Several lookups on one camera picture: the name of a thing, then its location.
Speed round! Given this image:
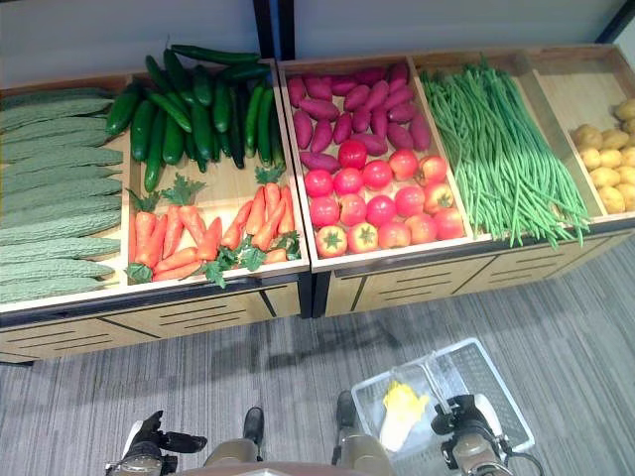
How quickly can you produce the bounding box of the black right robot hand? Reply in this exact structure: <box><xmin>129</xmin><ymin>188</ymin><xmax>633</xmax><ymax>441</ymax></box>
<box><xmin>430</xmin><ymin>394</ymin><xmax>502</xmax><ymax>440</ymax></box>

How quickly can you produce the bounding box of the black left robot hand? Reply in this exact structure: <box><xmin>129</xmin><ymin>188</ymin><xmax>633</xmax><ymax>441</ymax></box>
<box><xmin>123</xmin><ymin>410</ymin><xmax>208</xmax><ymax>461</ymax></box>

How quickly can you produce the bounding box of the white plastic shopping basket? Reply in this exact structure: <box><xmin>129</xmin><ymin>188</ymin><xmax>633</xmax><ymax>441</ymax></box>
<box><xmin>350</xmin><ymin>337</ymin><xmax>537</xmax><ymax>476</ymax></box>

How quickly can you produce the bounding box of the yellow white napa cabbage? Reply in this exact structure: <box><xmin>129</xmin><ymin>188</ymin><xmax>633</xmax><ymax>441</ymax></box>
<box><xmin>378</xmin><ymin>380</ymin><xmax>431</xmax><ymax>454</ymax></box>

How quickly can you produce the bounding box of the silver left robot leg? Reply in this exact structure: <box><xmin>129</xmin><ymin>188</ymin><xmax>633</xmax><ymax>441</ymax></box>
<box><xmin>203</xmin><ymin>438</ymin><xmax>263</xmax><ymax>470</ymax></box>

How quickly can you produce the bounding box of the silver robot leg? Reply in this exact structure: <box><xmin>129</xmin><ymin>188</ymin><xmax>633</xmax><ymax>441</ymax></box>
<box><xmin>203</xmin><ymin>438</ymin><xmax>263</xmax><ymax>470</ymax></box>
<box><xmin>330</xmin><ymin>429</ymin><xmax>394</xmax><ymax>470</ymax></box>

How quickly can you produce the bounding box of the silver right robot leg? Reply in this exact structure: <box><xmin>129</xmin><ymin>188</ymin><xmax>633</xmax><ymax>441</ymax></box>
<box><xmin>330</xmin><ymin>429</ymin><xmax>394</xmax><ymax>470</ymax></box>

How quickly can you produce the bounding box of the dark left robot foot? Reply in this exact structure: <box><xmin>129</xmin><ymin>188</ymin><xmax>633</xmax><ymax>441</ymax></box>
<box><xmin>242</xmin><ymin>406</ymin><xmax>266</xmax><ymax>445</ymax></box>

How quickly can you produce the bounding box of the dark robot foot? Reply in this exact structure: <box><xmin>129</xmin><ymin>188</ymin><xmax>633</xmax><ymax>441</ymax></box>
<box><xmin>242</xmin><ymin>406</ymin><xmax>266</xmax><ymax>445</ymax></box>
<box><xmin>335</xmin><ymin>390</ymin><xmax>358</xmax><ymax>430</ymax></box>

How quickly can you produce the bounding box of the dark right robot foot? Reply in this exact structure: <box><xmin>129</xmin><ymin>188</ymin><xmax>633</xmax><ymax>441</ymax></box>
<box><xmin>335</xmin><ymin>390</ymin><xmax>358</xmax><ymax>430</ymax></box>

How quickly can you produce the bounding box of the wooden stand with greens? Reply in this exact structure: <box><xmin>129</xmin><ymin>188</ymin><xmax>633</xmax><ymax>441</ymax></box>
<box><xmin>0</xmin><ymin>58</ymin><xmax>315</xmax><ymax>367</ymax></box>

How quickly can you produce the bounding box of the wooden stand with tomatoes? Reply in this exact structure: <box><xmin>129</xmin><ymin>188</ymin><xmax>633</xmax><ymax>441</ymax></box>
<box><xmin>276</xmin><ymin>42</ymin><xmax>635</xmax><ymax>319</ymax></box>

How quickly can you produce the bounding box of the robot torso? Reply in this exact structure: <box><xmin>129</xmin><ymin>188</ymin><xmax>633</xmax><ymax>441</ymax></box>
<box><xmin>173</xmin><ymin>460</ymin><xmax>401</xmax><ymax>476</ymax></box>

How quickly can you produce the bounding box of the green bitter gourd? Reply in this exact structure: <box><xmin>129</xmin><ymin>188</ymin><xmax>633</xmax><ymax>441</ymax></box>
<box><xmin>0</xmin><ymin>116</ymin><xmax>112</xmax><ymax>147</ymax></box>
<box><xmin>0</xmin><ymin>193</ymin><xmax>123</xmax><ymax>230</ymax></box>
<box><xmin>0</xmin><ymin>210</ymin><xmax>122</xmax><ymax>247</ymax></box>
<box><xmin>0</xmin><ymin>97</ymin><xmax>115</xmax><ymax>133</ymax></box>
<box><xmin>0</xmin><ymin>146</ymin><xmax>124</xmax><ymax>178</ymax></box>
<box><xmin>0</xmin><ymin>258</ymin><xmax>117</xmax><ymax>286</ymax></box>
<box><xmin>0</xmin><ymin>177</ymin><xmax>124</xmax><ymax>212</ymax></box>
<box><xmin>0</xmin><ymin>166</ymin><xmax>121</xmax><ymax>195</ymax></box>
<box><xmin>0</xmin><ymin>131</ymin><xmax>113</xmax><ymax>163</ymax></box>
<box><xmin>0</xmin><ymin>276</ymin><xmax>108</xmax><ymax>305</ymax></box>
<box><xmin>0</xmin><ymin>236</ymin><xmax>122</xmax><ymax>265</ymax></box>
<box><xmin>0</xmin><ymin>87</ymin><xmax>116</xmax><ymax>111</ymax></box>

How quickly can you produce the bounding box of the red tomato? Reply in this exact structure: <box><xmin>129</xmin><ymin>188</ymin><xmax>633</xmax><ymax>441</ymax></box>
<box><xmin>309</xmin><ymin>195</ymin><xmax>341</xmax><ymax>229</ymax></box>
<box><xmin>303</xmin><ymin>169</ymin><xmax>335</xmax><ymax>199</ymax></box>
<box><xmin>393</xmin><ymin>184</ymin><xmax>427</xmax><ymax>218</ymax></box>
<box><xmin>432</xmin><ymin>207</ymin><xmax>466</xmax><ymax>242</ymax></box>
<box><xmin>365</xmin><ymin>193</ymin><xmax>398</xmax><ymax>228</ymax></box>
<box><xmin>338</xmin><ymin>192</ymin><xmax>369</xmax><ymax>227</ymax></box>
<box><xmin>404</xmin><ymin>212</ymin><xmax>440</xmax><ymax>246</ymax></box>
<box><xmin>346</xmin><ymin>221</ymin><xmax>380</xmax><ymax>255</ymax></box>
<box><xmin>387</xmin><ymin>148</ymin><xmax>420</xmax><ymax>181</ymax></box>
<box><xmin>422</xmin><ymin>181</ymin><xmax>455</xmax><ymax>216</ymax></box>
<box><xmin>416</xmin><ymin>154</ymin><xmax>449</xmax><ymax>187</ymax></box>
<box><xmin>361</xmin><ymin>159</ymin><xmax>395</xmax><ymax>192</ymax></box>
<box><xmin>337</xmin><ymin>139</ymin><xmax>369</xmax><ymax>171</ymax></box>
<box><xmin>377</xmin><ymin>220</ymin><xmax>413</xmax><ymax>251</ymax></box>
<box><xmin>315</xmin><ymin>224</ymin><xmax>349</xmax><ymax>260</ymax></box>
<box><xmin>332</xmin><ymin>167</ymin><xmax>365</xmax><ymax>197</ymax></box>

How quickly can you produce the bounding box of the green long beans pile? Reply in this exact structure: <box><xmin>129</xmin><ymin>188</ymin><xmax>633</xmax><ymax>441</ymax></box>
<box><xmin>418</xmin><ymin>56</ymin><xmax>593</xmax><ymax>250</ymax></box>

